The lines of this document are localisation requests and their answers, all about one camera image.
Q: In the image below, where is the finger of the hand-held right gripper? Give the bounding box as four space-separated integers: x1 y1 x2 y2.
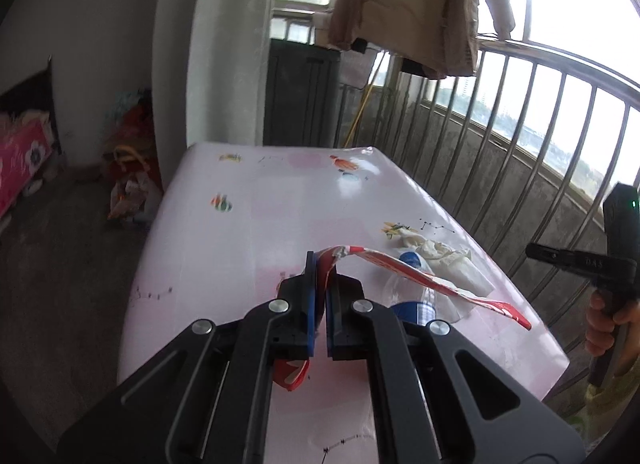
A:
525 243 608 277

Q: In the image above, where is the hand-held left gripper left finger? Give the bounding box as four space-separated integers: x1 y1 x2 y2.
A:
57 250 321 464

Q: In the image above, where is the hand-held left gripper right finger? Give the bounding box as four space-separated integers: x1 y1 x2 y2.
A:
325 274 586 464

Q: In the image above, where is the red white printed wrapper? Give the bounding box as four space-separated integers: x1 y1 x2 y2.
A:
272 244 533 392

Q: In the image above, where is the clear plastic bottle blue cap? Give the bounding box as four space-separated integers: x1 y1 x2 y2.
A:
382 251 471 327

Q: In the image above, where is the white paper napkin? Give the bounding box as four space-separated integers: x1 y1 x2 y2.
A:
392 229 496 297

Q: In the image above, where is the person's right forearm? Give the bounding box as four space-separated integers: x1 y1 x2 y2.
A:
575 344 640 450

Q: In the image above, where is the person's right hand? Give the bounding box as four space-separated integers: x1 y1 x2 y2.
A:
585 289 640 360

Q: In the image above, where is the pink balloon-print tablecloth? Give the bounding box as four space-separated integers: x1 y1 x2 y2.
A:
117 141 571 464

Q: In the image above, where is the metal balcony railing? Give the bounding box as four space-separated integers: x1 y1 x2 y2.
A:
272 4 640 395

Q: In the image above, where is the dark metal cabinet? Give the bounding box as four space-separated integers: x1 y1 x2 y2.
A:
262 38 343 147

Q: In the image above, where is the pile of bags and clothes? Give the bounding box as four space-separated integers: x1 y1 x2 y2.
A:
102 89 166 225

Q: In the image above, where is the grey hanging cloth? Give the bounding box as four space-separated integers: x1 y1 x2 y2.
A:
340 47 381 90

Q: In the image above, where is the beige hanging jacket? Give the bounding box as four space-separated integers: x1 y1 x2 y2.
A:
327 0 516 79

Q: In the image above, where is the yellow broom handle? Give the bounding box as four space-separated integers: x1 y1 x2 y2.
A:
342 52 383 147

